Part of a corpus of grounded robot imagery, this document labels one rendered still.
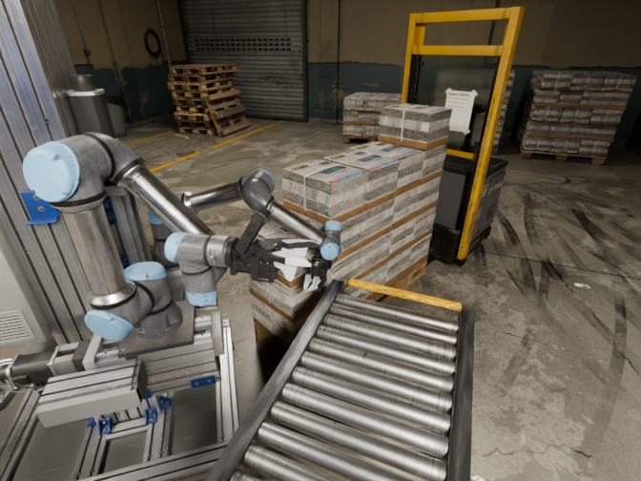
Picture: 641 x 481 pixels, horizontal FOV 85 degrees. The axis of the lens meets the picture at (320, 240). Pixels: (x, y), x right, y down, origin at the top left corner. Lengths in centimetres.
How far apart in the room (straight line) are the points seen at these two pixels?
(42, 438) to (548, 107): 677
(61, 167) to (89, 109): 41
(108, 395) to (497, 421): 174
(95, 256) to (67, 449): 110
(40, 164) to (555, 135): 663
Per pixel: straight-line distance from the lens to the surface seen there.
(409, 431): 103
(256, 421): 103
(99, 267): 104
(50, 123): 124
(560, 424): 231
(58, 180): 93
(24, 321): 151
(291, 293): 177
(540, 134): 684
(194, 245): 86
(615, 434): 241
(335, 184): 174
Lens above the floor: 164
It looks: 29 degrees down
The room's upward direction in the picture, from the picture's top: straight up
